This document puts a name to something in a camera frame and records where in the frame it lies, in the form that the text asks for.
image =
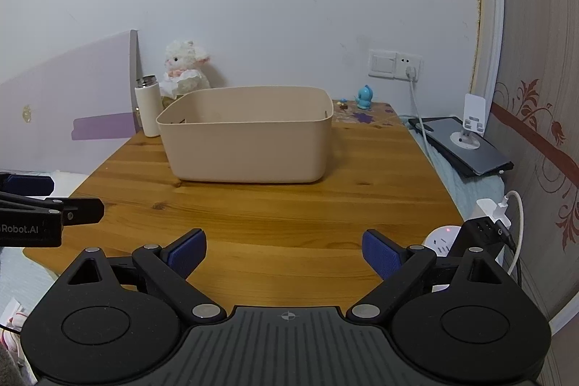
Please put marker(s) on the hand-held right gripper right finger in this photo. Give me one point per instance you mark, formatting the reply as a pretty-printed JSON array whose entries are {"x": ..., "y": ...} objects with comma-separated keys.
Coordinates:
[{"x": 380, "y": 252}]

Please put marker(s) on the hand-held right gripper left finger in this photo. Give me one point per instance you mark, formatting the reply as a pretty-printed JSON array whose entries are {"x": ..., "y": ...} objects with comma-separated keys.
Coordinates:
[{"x": 187, "y": 252}]

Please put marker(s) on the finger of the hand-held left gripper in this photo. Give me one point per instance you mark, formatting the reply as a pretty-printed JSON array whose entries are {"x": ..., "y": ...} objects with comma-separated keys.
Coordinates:
[
  {"x": 83, "y": 210},
  {"x": 31, "y": 185}
]

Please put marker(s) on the beige plastic storage bin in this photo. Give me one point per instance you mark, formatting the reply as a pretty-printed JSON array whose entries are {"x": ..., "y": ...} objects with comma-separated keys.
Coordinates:
[{"x": 246, "y": 146}]

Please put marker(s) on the round white power strip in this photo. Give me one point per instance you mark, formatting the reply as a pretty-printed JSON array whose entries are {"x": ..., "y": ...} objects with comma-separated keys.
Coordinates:
[{"x": 436, "y": 241}]

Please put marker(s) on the lilac bed headboard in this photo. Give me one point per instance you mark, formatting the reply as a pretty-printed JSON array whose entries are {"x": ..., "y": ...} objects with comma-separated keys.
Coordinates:
[{"x": 68, "y": 96}]

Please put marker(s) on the black charger block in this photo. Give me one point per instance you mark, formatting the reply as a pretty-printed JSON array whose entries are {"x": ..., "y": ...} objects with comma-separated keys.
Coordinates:
[{"x": 475, "y": 236}]

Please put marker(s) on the white charger block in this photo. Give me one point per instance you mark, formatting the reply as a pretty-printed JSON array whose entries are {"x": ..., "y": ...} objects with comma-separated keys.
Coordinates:
[{"x": 486, "y": 212}]

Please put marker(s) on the white thermos bottle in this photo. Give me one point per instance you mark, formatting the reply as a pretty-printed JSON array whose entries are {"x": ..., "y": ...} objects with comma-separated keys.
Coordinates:
[{"x": 148, "y": 110}]

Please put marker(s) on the dark grey tablet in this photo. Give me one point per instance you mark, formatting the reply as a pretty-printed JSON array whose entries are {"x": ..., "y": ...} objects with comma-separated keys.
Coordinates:
[{"x": 475, "y": 157}]

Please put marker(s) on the floral tablecloth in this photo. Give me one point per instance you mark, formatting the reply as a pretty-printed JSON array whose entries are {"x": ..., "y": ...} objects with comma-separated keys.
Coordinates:
[{"x": 366, "y": 117}]

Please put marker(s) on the small blue toy figure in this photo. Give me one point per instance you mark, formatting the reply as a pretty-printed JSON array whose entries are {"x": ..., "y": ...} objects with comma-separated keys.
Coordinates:
[{"x": 364, "y": 97}]

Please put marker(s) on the white phone stand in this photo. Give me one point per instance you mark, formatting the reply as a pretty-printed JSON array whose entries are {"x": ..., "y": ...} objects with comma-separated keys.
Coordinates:
[{"x": 474, "y": 114}]

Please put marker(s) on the white plush lamb toy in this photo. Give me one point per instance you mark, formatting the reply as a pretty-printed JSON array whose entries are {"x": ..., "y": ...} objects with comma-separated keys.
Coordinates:
[{"x": 185, "y": 69}]

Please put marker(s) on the white wall switch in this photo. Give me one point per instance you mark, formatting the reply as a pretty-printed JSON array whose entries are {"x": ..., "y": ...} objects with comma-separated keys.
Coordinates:
[{"x": 382, "y": 62}]

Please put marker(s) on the white wall socket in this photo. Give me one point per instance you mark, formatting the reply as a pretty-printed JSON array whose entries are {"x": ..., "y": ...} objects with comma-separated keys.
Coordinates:
[{"x": 409, "y": 65}]

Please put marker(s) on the white door frame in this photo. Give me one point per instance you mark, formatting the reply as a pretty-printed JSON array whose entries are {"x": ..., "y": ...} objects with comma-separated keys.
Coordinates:
[{"x": 491, "y": 6}]

